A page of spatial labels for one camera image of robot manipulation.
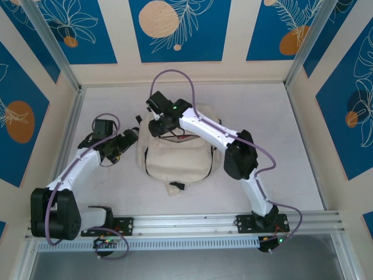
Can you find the aluminium table side rail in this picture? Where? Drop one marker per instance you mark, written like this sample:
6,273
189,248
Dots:
306,146
70,122

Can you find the grey metal panel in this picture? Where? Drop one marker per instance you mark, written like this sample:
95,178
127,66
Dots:
186,265

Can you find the aluminium mounting rail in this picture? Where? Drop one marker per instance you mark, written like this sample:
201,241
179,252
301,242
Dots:
186,224

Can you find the aluminium frame post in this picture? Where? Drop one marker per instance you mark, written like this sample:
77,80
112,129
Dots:
306,43
52,43

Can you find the small controller board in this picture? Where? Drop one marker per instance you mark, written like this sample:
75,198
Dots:
105,241
274,242

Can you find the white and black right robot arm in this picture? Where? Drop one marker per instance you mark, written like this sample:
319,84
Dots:
242,157

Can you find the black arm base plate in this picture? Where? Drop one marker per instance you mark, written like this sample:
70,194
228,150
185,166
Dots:
244,223
128,224

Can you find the cream canvas backpack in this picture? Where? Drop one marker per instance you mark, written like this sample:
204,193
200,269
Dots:
175,160

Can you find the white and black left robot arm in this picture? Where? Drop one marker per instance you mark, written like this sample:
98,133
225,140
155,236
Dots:
78,163

